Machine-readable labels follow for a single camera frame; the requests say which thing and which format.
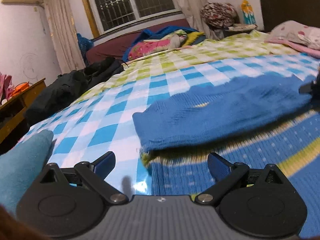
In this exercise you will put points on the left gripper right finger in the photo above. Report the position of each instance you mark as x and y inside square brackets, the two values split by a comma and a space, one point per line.
[227, 177]

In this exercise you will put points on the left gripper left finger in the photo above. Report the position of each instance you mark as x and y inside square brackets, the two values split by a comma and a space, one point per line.
[93, 176]

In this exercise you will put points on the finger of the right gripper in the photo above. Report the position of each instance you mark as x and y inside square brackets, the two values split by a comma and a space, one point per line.
[307, 88]

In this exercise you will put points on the blue striped knit sweater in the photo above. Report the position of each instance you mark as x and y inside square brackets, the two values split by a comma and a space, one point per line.
[254, 120]

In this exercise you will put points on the black clothes pile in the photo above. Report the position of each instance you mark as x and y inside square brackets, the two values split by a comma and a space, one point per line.
[69, 87]

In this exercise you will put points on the pink pillow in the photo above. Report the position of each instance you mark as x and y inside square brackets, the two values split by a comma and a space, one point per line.
[298, 47]

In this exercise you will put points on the blue checked bed sheet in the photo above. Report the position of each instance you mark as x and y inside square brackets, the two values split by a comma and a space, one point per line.
[101, 123]

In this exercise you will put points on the grey floral pillow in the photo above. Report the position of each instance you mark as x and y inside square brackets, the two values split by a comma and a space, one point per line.
[297, 33]

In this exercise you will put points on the green checked bed sheet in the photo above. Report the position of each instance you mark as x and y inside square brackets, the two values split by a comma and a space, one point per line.
[239, 45]

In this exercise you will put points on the teal folded cloth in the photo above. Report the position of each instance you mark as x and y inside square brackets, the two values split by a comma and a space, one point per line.
[21, 165]

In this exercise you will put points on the yellow blue patterned bag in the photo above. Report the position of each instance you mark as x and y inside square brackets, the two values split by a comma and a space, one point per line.
[248, 13]

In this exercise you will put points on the wooden side table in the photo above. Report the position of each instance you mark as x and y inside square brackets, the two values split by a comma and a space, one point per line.
[13, 112]

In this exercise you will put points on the orange item on table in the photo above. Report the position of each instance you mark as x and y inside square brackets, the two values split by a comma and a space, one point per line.
[20, 88]

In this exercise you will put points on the red patterned cloth bundle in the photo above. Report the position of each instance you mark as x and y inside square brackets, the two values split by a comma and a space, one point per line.
[219, 15]

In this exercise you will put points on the pink floral bag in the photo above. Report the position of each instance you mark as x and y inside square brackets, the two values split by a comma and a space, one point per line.
[6, 88]

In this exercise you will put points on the maroon bed base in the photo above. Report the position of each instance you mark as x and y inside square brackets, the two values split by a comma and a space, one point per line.
[117, 46]

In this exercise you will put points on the blue plastic bag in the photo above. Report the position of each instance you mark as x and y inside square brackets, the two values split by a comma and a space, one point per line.
[84, 45]

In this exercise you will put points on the colourful floral quilt pile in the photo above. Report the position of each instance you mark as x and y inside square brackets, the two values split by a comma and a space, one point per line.
[167, 38]

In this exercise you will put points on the beige right curtain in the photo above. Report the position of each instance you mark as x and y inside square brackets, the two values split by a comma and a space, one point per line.
[191, 10]

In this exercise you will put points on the beige curtain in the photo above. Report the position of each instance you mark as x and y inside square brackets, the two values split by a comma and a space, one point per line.
[63, 34]
[191, 10]

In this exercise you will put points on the barred window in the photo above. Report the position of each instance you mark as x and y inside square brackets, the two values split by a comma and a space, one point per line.
[106, 16]

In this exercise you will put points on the beige left curtain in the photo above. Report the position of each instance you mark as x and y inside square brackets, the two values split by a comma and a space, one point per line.
[63, 34]

